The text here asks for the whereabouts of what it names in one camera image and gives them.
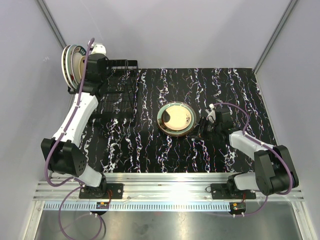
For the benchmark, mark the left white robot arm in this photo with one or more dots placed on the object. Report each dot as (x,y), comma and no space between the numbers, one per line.
(61,152)

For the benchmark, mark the black wire dish rack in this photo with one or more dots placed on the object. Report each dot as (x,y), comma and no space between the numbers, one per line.
(116,98)

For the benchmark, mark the right aluminium frame post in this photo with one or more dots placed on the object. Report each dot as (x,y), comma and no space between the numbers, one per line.
(275,34)

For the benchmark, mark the aluminium mounting rail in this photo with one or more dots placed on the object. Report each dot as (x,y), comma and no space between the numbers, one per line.
(158,187)

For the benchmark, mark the cream plate dark floral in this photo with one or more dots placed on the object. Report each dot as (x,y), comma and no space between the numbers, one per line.
(177,117)

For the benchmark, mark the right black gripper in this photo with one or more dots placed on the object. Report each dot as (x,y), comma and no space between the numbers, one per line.
(202,123)

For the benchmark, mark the stack of remaining plates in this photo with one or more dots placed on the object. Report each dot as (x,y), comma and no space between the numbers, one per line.
(170,132)

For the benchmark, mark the white plate dark green rim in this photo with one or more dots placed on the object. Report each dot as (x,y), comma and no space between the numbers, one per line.
(76,55)

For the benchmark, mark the small cream floral plate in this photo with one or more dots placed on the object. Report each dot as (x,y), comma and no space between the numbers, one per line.
(81,66)

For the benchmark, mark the left aluminium frame post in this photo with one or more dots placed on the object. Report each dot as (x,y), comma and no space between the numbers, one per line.
(44,9)

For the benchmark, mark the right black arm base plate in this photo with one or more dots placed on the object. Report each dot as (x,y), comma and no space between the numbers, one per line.
(220,192)

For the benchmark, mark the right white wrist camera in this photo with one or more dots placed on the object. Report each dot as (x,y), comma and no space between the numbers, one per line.
(211,114)

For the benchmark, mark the white slotted cable duct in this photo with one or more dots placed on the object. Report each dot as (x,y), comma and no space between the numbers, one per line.
(145,206)

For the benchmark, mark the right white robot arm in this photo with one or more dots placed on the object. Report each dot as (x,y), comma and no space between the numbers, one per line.
(274,171)

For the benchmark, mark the aluminium frame post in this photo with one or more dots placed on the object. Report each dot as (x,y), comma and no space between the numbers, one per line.
(44,9)
(275,34)

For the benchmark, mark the black marble pattern mat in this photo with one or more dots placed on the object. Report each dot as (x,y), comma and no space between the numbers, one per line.
(137,145)

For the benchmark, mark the white plate watermelon pattern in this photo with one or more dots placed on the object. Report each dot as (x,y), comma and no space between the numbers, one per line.
(68,65)

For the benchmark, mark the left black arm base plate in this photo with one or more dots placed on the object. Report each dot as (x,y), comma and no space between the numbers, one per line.
(113,190)

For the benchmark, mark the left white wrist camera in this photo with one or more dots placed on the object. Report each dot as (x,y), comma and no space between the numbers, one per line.
(98,48)

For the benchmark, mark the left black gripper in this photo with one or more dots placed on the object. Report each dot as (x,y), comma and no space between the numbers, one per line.
(85,76)

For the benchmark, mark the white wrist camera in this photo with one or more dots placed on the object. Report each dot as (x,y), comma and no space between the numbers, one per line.
(98,48)
(211,114)

